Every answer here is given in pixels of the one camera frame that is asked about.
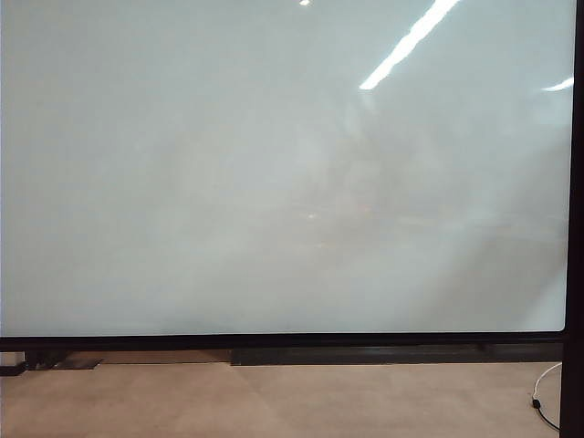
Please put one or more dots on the black whiteboard stand foot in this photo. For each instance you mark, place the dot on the black whiteboard stand foot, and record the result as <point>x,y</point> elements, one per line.
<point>41,360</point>

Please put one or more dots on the black floor strip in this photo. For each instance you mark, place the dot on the black floor strip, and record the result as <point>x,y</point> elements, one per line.
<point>365,357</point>

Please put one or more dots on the white glass whiteboard black frame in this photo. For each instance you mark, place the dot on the white glass whiteboard black frame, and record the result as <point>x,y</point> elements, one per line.
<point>137,182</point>

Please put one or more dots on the black vertical stand post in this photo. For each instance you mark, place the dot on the black vertical stand post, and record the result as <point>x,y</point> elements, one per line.
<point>574,274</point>

